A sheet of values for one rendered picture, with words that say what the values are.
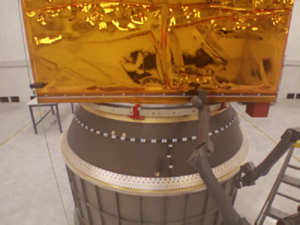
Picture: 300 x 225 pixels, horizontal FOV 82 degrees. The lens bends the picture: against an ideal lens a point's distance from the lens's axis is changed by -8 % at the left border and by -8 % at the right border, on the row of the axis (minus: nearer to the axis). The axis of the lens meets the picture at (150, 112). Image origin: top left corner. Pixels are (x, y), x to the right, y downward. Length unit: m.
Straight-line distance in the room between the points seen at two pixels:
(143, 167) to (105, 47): 0.91
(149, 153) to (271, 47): 1.20
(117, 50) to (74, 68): 0.34
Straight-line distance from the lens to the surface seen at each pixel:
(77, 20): 1.44
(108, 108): 1.50
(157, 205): 1.62
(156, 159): 1.45
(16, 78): 8.41
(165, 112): 1.39
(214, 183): 0.88
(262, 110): 1.82
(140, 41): 1.36
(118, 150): 1.51
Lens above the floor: 2.19
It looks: 21 degrees down
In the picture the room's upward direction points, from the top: straight up
